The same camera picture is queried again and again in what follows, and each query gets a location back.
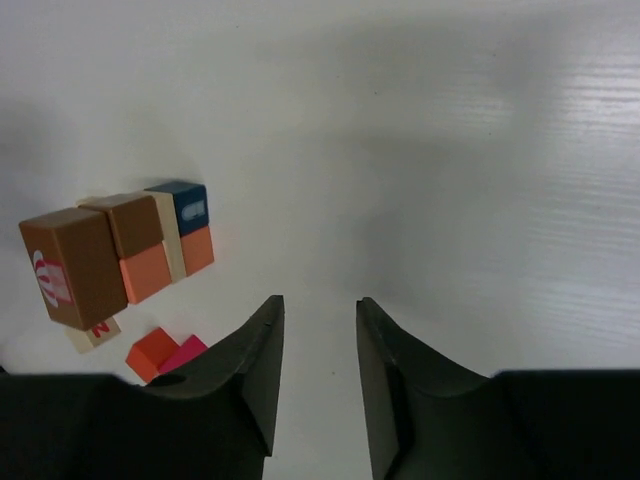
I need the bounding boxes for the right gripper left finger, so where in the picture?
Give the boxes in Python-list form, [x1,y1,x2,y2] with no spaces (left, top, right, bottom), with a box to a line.
[1,295,285,479]

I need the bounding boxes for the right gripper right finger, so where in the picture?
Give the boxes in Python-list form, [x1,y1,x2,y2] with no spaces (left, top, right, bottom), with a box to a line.
[356,298,639,479]

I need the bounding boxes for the magenta roof block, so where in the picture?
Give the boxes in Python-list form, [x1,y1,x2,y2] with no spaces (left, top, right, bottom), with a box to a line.
[159,335,208,374]

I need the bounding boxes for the red-orange cube block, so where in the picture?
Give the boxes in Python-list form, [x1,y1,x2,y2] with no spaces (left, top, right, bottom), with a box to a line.
[126,327,179,383]

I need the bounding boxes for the natural wood cube block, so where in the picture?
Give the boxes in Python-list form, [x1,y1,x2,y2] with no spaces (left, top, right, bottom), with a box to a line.
[64,317,121,354]

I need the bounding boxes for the salmon cube block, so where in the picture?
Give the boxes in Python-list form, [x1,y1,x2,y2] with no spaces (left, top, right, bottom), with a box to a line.
[119,243,171,305]

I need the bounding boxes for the orange cube block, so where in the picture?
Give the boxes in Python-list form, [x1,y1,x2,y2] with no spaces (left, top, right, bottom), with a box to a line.
[181,226,214,276]

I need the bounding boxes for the dark blue cube block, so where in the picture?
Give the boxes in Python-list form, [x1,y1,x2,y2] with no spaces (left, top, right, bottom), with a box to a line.
[146,180,209,237]

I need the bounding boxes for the brown cube block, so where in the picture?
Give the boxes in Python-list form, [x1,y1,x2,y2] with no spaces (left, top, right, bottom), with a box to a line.
[79,192,164,259]

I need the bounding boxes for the brown printed rectangular block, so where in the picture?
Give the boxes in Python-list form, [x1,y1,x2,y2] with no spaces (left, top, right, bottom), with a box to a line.
[19,207,128,331]

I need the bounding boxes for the natural wood hotel block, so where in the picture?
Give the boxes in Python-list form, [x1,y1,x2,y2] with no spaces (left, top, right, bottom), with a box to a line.
[76,190,185,285]

